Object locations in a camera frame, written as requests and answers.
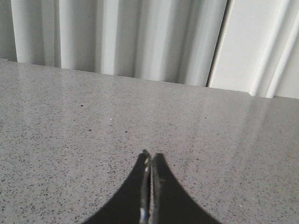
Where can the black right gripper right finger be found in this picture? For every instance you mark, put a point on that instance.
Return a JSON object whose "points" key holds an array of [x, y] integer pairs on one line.
{"points": [[172, 204]]}

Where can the white pleated curtain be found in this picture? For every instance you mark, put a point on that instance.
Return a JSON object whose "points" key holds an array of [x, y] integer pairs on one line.
{"points": [[241, 45]]}

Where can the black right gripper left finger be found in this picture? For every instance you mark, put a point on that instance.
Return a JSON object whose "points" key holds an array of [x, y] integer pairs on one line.
{"points": [[131, 203]]}

